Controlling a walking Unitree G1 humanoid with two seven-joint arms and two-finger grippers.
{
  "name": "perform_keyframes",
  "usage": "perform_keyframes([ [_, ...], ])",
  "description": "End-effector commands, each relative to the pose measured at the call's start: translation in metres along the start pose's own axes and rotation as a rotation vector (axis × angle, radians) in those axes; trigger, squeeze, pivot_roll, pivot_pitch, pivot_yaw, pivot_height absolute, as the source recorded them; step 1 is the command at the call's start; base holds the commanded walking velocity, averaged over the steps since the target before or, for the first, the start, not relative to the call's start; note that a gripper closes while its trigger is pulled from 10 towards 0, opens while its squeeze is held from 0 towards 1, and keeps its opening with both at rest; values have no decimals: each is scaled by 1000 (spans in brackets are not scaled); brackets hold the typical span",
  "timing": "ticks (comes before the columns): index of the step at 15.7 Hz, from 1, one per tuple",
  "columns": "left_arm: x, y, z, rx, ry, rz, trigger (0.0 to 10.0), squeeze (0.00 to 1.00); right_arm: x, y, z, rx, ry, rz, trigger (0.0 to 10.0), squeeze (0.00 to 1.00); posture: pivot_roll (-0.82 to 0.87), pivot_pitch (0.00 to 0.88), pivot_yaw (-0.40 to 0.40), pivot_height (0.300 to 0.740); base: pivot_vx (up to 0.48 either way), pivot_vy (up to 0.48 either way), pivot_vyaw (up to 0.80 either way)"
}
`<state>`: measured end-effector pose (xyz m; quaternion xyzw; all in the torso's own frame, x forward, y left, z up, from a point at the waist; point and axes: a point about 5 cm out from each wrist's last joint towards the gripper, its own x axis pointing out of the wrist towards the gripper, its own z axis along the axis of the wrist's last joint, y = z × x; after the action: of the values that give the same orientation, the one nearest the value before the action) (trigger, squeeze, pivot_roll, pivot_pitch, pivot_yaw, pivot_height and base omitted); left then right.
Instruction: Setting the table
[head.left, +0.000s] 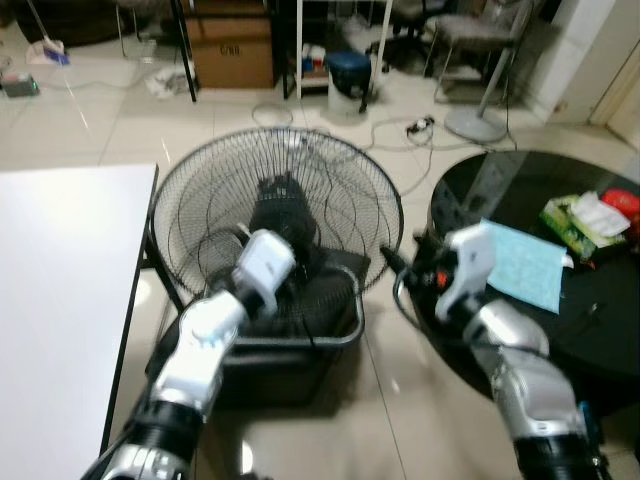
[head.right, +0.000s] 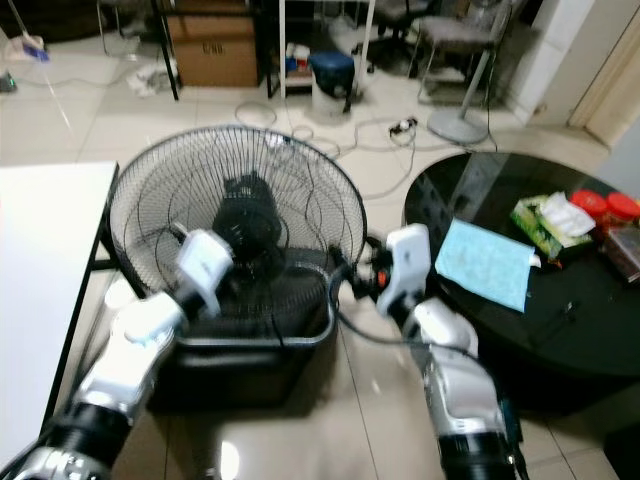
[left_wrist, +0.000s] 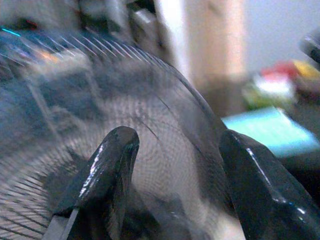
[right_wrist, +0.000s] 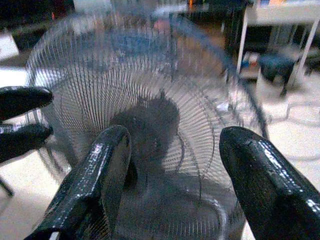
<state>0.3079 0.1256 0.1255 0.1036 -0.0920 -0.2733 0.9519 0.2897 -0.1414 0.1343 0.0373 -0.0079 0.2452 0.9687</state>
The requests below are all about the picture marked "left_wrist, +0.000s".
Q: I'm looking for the light wooden door frame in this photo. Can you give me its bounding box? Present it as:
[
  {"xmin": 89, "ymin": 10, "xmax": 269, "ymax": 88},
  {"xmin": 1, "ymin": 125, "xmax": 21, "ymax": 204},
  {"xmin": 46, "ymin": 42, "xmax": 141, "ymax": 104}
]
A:
[{"xmin": 184, "ymin": 0, "xmax": 247, "ymax": 81}]

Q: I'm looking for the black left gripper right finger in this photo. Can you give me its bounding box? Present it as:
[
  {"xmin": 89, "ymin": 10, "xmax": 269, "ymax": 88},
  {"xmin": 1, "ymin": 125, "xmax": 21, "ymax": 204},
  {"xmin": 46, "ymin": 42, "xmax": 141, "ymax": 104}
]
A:
[{"xmin": 219, "ymin": 129, "xmax": 320, "ymax": 240}]

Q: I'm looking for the turquoise flat sheet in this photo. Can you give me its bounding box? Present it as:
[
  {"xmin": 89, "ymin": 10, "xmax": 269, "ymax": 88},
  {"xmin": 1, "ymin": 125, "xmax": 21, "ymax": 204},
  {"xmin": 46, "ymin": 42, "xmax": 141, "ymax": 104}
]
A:
[{"xmin": 221, "ymin": 106, "xmax": 319, "ymax": 157}]

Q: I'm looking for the colourful packet pile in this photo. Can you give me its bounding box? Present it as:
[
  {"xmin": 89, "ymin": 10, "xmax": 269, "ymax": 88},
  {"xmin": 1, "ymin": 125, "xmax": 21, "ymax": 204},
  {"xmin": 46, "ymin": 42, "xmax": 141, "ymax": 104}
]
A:
[{"xmin": 243, "ymin": 59, "xmax": 320, "ymax": 110}]

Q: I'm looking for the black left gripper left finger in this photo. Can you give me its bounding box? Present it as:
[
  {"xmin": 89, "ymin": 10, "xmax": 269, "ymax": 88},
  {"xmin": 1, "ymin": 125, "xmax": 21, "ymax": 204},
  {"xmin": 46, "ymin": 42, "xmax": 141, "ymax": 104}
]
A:
[{"xmin": 52, "ymin": 126, "xmax": 140, "ymax": 240}]

